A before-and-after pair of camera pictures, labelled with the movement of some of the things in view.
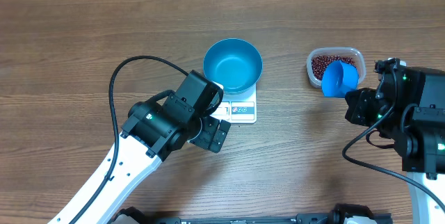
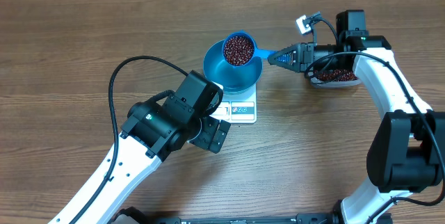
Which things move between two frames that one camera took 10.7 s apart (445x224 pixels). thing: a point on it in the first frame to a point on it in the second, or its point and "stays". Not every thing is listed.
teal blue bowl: x=235 y=64 stays
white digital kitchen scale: x=240 y=108 stays
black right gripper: x=359 y=104 to x=302 y=56
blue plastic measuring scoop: x=338 y=78 to x=239 y=49
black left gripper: x=206 y=141 stays
